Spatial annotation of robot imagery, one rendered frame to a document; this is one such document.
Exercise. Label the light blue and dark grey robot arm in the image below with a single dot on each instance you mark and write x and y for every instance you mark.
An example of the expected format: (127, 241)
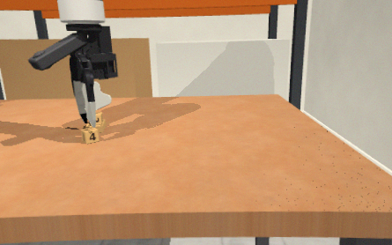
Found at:
(73, 12)

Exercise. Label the tan wooden number cube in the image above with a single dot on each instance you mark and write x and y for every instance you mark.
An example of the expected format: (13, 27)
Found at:
(90, 135)
(99, 118)

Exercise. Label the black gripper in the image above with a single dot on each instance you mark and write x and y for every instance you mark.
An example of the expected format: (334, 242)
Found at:
(94, 60)

